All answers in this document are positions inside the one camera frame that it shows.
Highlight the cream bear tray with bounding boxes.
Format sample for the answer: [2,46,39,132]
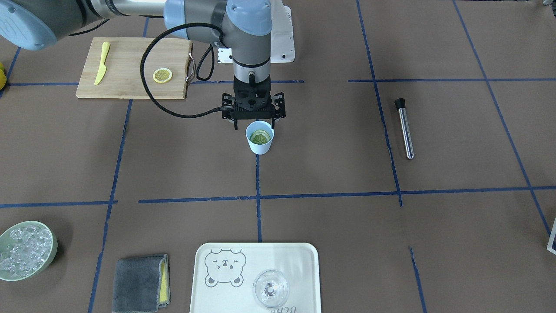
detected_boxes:
[189,243,322,313]

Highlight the yellow plastic knife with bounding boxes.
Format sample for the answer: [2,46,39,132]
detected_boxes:
[94,41,111,86]

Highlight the grey yellow folded cloth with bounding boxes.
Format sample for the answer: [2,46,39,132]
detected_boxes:
[112,253,171,313]

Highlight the light blue plastic cup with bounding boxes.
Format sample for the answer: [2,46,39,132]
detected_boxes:
[245,120,274,155]

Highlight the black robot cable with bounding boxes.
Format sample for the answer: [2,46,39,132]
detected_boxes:
[140,23,235,119]

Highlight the bamboo cutting board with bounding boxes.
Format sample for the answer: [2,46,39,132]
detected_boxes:
[76,37,193,100]

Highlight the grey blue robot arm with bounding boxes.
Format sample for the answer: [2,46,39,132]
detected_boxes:
[0,0,286,124]

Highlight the green bowl with ice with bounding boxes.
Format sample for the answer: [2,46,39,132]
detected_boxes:
[0,221,58,282]

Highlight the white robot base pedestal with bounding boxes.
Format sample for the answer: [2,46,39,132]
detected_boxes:
[216,4,296,64]

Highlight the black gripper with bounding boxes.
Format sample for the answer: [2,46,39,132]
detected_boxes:
[221,77,286,130]

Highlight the clear wine glass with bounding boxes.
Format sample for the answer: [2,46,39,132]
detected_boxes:
[252,269,290,309]

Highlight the steel muddler black tip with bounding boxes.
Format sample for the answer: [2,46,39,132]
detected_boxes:
[394,98,415,160]

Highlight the whole yellow lemons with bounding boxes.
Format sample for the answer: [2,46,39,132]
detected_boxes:
[0,62,7,90]

